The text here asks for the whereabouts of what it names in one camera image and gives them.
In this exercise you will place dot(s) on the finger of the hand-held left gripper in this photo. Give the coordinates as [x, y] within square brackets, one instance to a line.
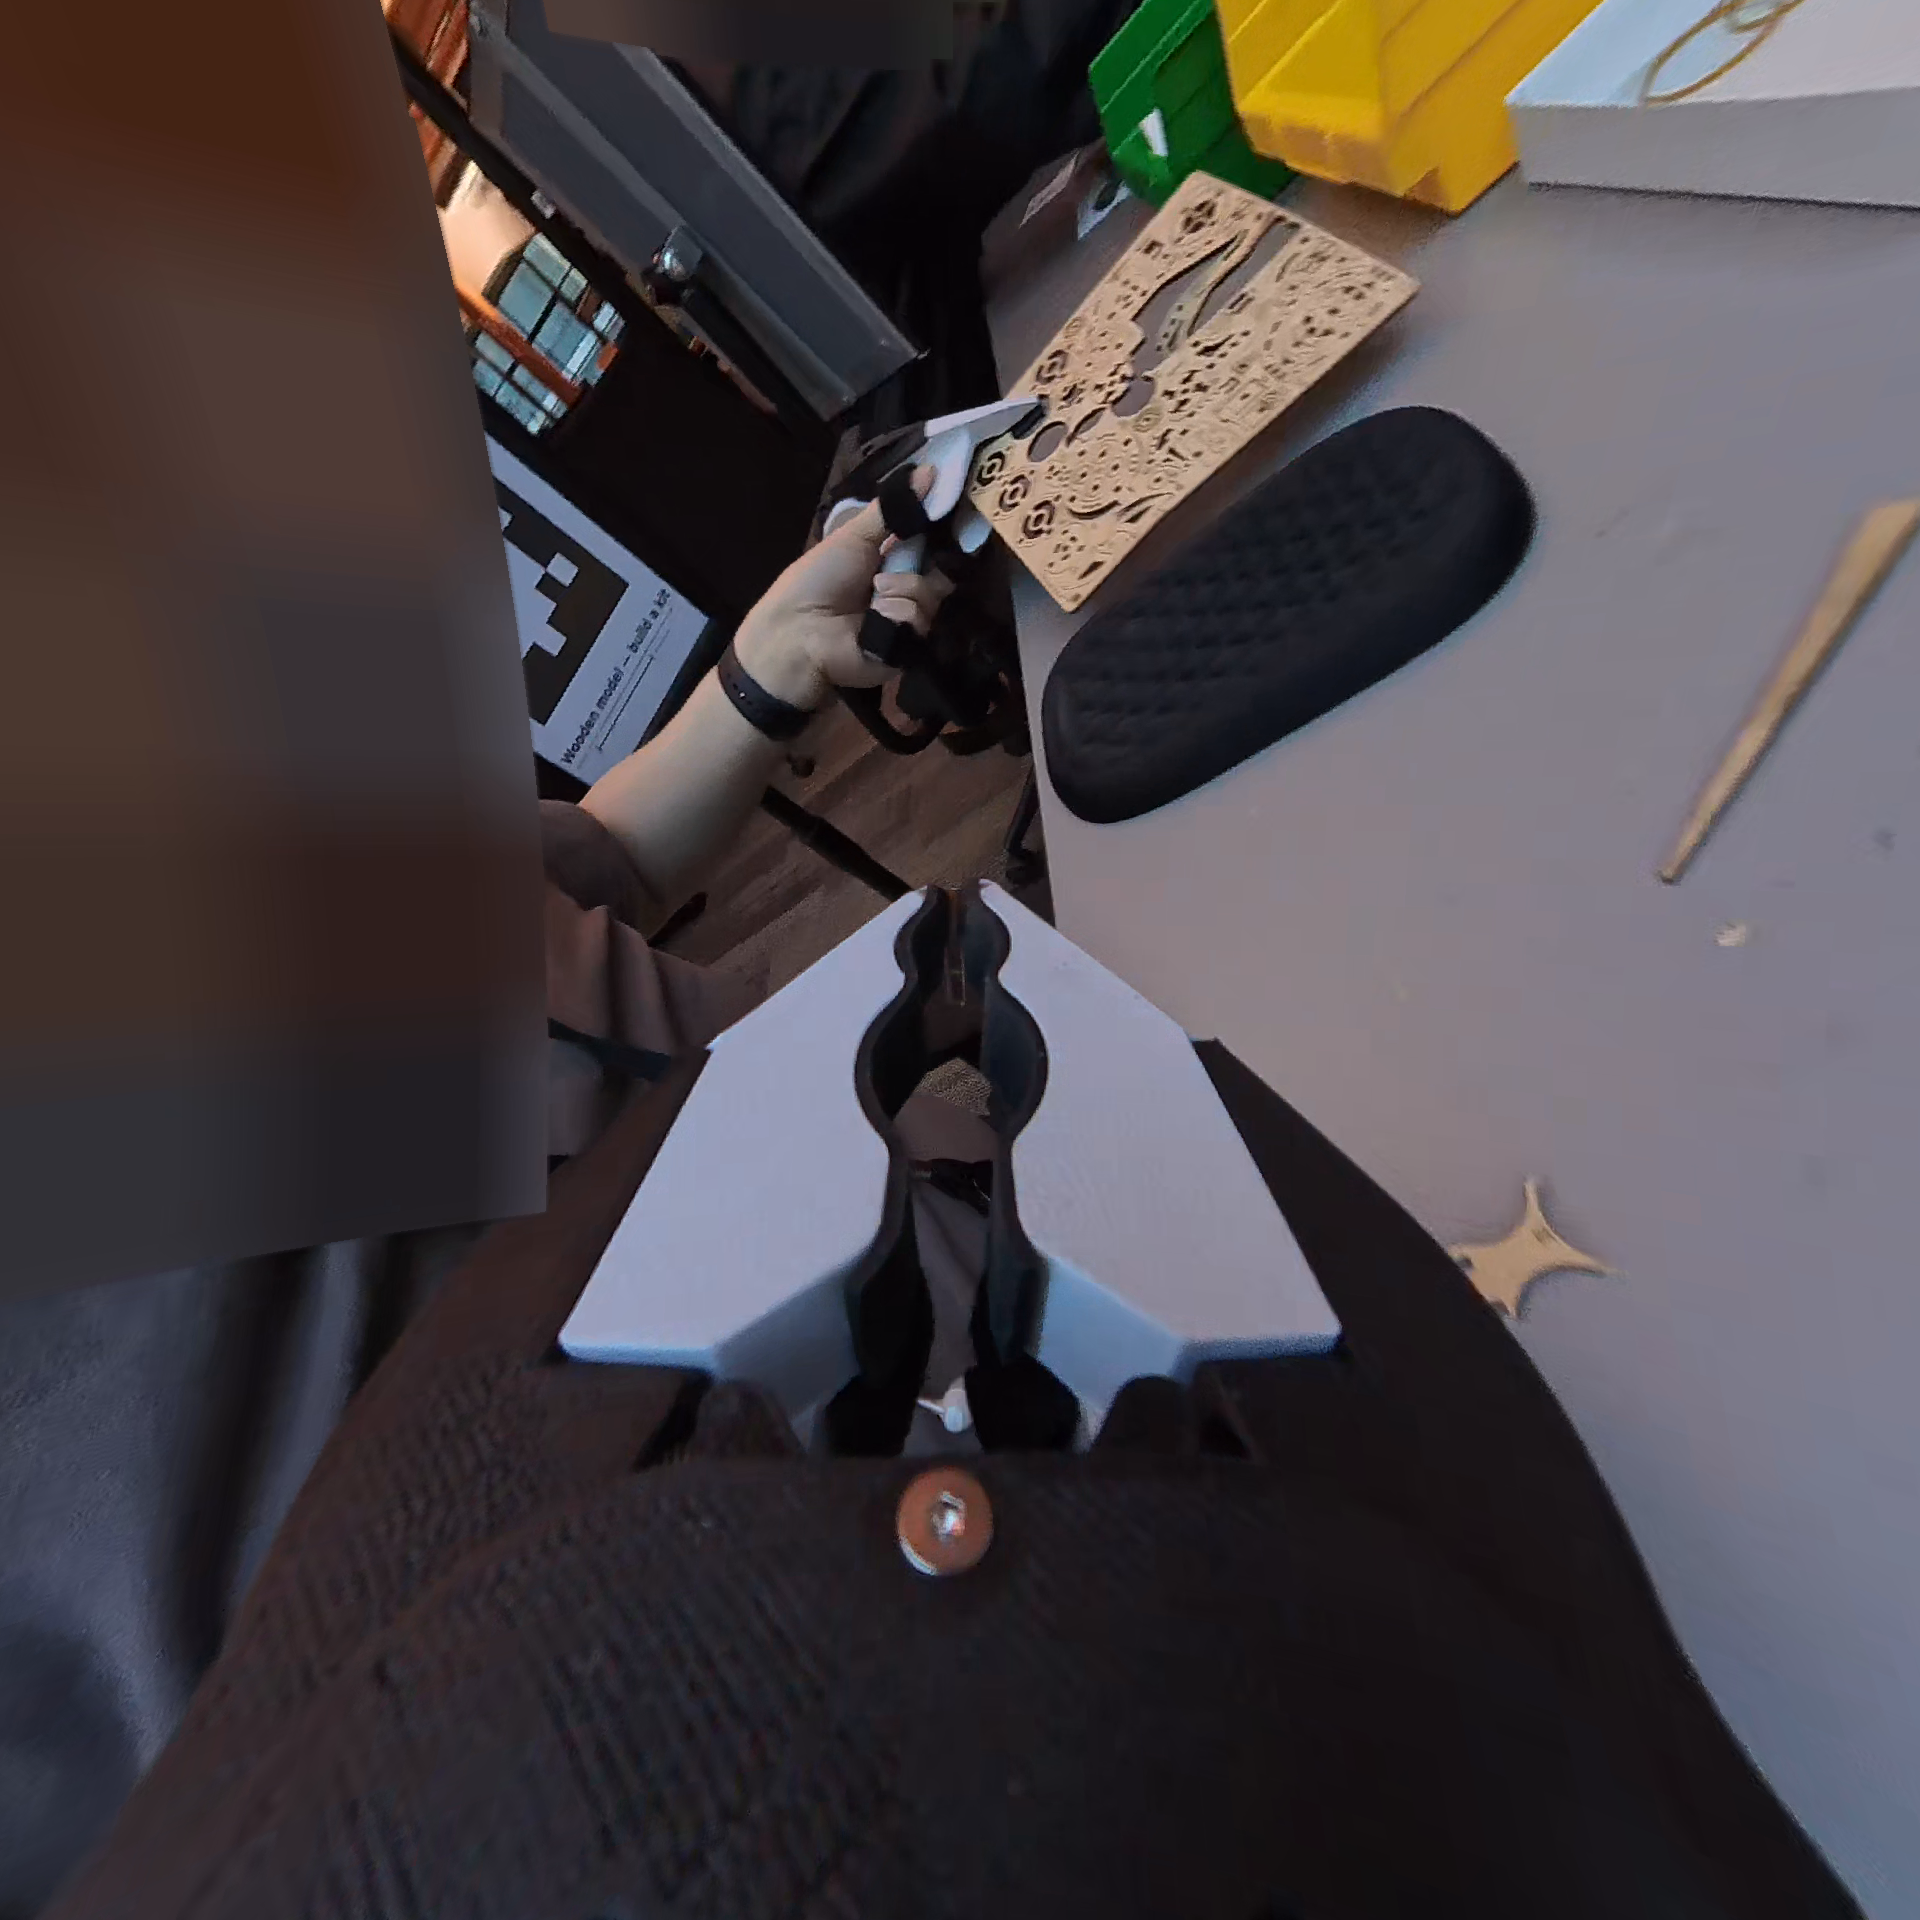
[975, 426]

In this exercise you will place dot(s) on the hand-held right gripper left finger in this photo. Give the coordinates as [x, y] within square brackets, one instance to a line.
[721, 1201]

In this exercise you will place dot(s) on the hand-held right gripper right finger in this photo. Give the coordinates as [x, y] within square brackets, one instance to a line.
[1155, 1201]

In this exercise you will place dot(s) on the laser-cut wooden puzzle sheet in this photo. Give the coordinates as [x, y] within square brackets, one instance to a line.
[1201, 361]

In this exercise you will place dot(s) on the grey desk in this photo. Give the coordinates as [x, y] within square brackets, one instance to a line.
[1425, 975]

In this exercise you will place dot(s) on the black wristband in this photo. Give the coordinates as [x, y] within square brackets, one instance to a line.
[762, 702]

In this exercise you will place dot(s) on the person's dark shirt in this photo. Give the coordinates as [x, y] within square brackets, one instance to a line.
[629, 962]

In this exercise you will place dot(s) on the framed marker sign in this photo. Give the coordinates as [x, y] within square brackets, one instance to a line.
[599, 662]

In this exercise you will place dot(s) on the grey metal beam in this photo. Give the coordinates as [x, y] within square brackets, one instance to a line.
[705, 211]

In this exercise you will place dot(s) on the black wrist rest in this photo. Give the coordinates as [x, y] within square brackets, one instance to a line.
[1290, 617]

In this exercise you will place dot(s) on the green storage bin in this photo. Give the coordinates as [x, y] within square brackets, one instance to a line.
[1171, 114]

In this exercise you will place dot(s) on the star-shaped wooden scrap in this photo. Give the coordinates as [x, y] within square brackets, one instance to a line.
[1523, 1253]

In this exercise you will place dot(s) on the yellow storage bin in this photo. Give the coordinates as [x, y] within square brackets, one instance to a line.
[1382, 83]

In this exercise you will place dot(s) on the person's grey trousers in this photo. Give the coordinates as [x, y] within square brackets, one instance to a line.
[136, 1500]

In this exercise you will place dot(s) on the pile of tan rubber bands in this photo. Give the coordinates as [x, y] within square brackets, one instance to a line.
[1693, 68]

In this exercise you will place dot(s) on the white tray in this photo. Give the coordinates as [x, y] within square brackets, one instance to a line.
[1725, 143]

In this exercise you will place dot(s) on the tapered wooden stick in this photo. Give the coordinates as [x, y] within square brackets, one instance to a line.
[1792, 683]

